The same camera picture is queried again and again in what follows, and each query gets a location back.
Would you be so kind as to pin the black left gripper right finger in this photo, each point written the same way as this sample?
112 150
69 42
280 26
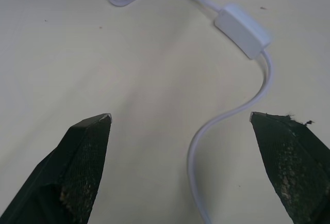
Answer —
291 167

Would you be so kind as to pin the white inline switch box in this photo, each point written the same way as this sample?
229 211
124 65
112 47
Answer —
242 31

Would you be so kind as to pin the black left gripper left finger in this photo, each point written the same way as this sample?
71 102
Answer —
77 167

